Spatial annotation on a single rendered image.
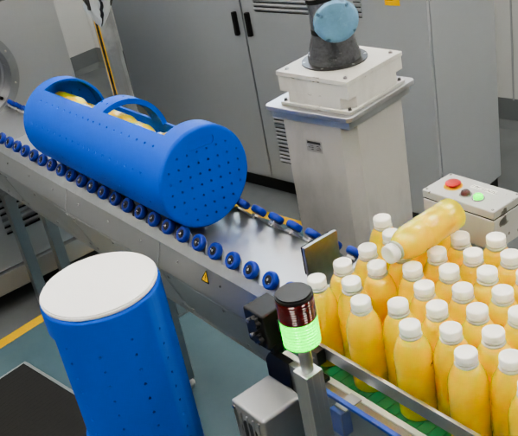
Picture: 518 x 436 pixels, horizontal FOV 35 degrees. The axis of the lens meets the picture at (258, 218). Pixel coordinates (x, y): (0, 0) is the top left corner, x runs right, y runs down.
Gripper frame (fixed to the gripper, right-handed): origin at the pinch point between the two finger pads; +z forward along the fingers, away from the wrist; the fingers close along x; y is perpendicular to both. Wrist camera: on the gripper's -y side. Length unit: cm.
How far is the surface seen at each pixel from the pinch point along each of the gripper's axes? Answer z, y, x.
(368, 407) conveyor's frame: 54, -107, 13
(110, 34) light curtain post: 27, 76, -43
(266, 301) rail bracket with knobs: 46, -75, 11
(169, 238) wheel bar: 57, -20, 0
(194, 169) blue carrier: 35.7, -26.5, -6.1
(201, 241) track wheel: 51, -36, 0
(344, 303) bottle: 38, -95, 7
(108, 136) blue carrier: 32.8, 4.0, 1.2
